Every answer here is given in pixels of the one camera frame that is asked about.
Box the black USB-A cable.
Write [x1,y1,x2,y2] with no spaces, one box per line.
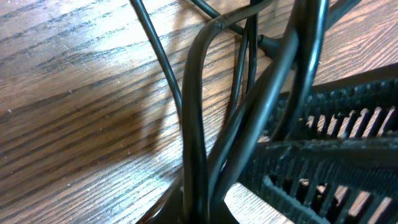
[129,0,363,224]

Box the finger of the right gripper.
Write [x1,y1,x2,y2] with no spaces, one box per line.
[239,138,397,223]
[289,63,397,140]

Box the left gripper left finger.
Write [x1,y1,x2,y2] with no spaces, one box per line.
[136,183,183,224]

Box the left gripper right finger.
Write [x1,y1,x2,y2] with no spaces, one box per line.
[209,200,239,224]

